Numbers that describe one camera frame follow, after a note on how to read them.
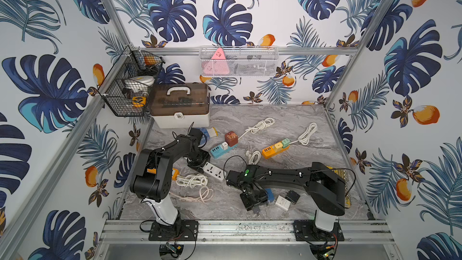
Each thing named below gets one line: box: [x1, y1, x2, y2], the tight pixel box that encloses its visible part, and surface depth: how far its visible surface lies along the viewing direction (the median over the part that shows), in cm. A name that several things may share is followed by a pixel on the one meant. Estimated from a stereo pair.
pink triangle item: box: [203, 47, 230, 75], surface depth 92 cm
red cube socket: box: [224, 130, 239, 147], surface depth 97 cm
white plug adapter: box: [274, 195, 292, 212], surface depth 81 cm
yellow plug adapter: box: [274, 142, 283, 152], surface depth 96 cm
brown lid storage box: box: [149, 82, 211, 129], surface depth 100 cm
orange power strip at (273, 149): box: [261, 141, 291, 160], surface depth 97 cm
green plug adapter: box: [281, 137, 290, 149], surface depth 97 cm
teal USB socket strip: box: [209, 143, 239, 159], surface depth 99 cm
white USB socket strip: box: [200, 161, 227, 181], surface depth 90 cm
